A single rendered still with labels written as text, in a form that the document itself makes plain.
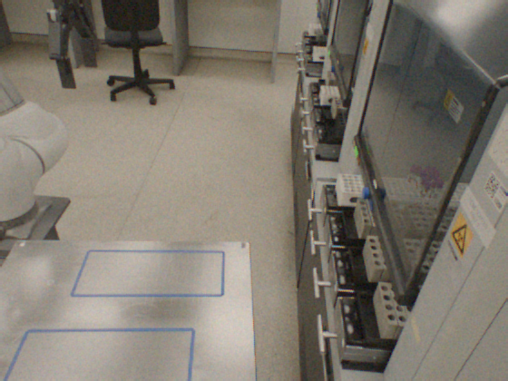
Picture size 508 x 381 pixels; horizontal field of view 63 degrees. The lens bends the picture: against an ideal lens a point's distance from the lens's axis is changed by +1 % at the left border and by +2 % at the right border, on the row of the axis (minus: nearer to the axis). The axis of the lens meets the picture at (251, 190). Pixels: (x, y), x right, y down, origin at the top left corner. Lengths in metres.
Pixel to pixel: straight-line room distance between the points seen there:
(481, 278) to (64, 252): 0.91
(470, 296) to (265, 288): 1.50
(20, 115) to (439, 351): 1.26
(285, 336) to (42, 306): 1.16
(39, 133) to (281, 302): 1.26
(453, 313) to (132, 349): 0.60
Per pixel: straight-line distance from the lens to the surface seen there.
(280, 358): 1.87
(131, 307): 0.99
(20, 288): 1.11
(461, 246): 0.68
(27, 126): 1.45
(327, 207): 1.28
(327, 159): 1.65
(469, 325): 0.73
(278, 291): 2.07
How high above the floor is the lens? 1.59
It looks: 37 degrees down
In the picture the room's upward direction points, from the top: 4 degrees clockwise
